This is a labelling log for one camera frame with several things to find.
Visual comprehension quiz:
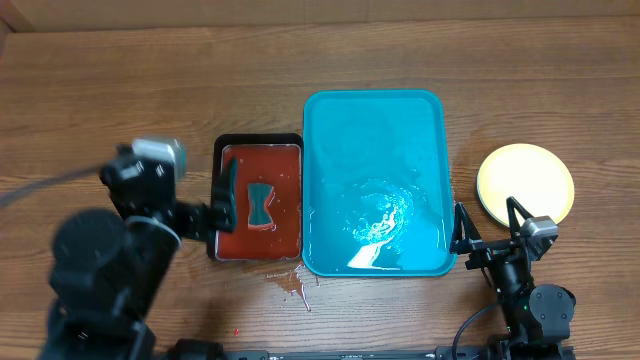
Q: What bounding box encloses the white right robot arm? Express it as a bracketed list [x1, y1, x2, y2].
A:
[449, 197, 576, 359]

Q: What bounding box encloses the black rectangular wash basin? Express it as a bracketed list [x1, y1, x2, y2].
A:
[207, 133, 303, 261]

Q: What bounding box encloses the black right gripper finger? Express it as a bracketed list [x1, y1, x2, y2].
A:
[451, 203, 481, 253]
[506, 196, 533, 240]

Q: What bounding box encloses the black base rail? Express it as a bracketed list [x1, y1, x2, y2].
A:
[214, 344, 576, 360]

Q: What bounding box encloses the cardboard backdrop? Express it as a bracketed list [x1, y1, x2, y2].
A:
[1, 0, 639, 32]

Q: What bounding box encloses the green and orange sponge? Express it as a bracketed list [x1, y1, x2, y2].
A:
[247, 183, 275, 231]

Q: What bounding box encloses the blue plastic tray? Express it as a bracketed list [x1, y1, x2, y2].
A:
[302, 89, 456, 277]

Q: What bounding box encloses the yellow plate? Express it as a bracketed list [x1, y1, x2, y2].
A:
[476, 143, 575, 226]

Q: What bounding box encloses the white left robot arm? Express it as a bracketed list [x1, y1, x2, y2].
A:
[40, 141, 238, 359]

